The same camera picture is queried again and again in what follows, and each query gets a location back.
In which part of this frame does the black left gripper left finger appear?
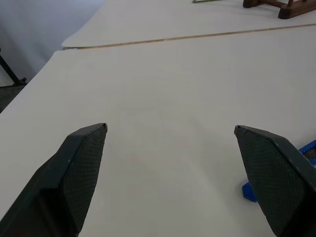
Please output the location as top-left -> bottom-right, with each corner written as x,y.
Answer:
0,122 -> 108,237

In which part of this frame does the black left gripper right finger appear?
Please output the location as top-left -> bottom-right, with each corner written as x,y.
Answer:
234,124 -> 316,237

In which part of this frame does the blue utility knife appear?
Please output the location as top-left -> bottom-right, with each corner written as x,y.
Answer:
241,139 -> 316,203

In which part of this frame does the black metal stand leg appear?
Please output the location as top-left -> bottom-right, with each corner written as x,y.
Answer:
0,46 -> 27,87

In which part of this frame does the dark wooden peg rack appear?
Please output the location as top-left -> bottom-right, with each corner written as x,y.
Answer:
242,0 -> 316,20

